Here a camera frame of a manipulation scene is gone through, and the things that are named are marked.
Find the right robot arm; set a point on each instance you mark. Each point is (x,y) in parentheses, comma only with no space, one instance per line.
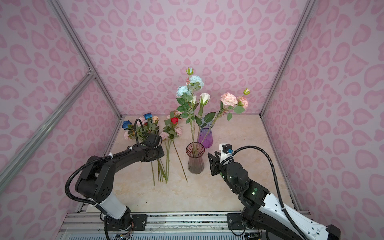
(263,210)

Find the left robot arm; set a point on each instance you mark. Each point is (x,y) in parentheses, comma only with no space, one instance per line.
(96,179)

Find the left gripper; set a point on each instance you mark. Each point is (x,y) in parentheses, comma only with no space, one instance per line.
(156,153)

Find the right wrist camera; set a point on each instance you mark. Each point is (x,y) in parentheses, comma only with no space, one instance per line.
(226,151)

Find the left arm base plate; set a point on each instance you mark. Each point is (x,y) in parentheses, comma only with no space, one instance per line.
(135,222)

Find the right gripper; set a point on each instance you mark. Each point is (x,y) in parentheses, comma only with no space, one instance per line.
(218,165)

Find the maroon grey glass vase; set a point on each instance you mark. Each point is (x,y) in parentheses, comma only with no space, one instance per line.
(195,159)

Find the blue purple glass vase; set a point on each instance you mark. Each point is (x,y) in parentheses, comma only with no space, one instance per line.
(205,136)

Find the pink rose stem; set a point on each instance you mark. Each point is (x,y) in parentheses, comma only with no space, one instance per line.
(231,104)

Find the white rose stem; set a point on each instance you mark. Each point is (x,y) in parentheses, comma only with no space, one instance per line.
(203,101)

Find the diagonal aluminium frame bar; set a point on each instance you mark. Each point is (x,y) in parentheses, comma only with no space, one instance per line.
(19,160)

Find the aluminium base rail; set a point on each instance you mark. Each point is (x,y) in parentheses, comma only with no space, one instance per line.
(160,226)

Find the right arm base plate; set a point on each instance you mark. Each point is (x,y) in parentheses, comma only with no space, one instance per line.
(237,222)

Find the light blue rose stem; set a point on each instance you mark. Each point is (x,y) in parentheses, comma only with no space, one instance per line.
(190,107)

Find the red rose stem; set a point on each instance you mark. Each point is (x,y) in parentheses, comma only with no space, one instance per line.
(170,133)

